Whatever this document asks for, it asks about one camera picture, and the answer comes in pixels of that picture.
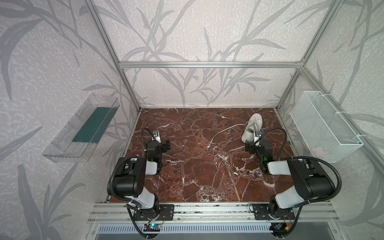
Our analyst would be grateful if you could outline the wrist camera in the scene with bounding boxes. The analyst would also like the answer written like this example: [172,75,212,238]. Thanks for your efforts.
[152,131,161,143]
[254,131,263,144]

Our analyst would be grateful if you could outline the clear plastic wall bin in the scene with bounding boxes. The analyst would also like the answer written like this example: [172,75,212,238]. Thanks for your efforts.
[43,94,120,163]

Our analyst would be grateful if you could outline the white wire mesh basket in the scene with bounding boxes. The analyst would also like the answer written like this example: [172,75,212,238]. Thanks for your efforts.
[290,91,364,163]

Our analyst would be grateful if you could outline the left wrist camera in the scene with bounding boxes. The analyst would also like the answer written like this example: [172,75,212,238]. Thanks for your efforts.
[152,131,161,143]

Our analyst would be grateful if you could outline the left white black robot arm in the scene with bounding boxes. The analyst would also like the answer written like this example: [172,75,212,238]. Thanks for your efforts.
[107,128,171,215]

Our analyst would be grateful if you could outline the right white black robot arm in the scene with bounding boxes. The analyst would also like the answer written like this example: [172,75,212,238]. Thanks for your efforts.
[242,126,342,220]

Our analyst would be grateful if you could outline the pink object in basket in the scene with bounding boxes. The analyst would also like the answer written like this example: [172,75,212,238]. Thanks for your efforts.
[311,147,327,159]

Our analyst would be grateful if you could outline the left electronics board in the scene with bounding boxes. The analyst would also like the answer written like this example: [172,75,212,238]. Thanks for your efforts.
[143,223,162,232]

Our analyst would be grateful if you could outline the black mounting plate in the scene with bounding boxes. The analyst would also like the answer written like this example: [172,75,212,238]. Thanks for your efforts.
[134,204,175,221]
[249,203,296,220]

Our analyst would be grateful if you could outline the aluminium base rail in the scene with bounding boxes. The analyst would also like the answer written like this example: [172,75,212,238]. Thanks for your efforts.
[87,202,340,224]

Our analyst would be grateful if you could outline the aluminium frame crossbar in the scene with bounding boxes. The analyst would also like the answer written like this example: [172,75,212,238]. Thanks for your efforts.
[119,61,301,69]

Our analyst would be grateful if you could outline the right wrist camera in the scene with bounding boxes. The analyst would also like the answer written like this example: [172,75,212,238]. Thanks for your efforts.
[254,131,263,144]

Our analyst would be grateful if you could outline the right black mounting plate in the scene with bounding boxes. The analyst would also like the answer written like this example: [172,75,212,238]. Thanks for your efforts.
[249,203,296,220]

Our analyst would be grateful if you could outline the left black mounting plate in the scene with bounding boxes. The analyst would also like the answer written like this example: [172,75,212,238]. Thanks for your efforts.
[134,204,175,221]

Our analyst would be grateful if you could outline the white sneaker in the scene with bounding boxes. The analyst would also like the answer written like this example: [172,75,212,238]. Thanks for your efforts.
[241,113,263,143]

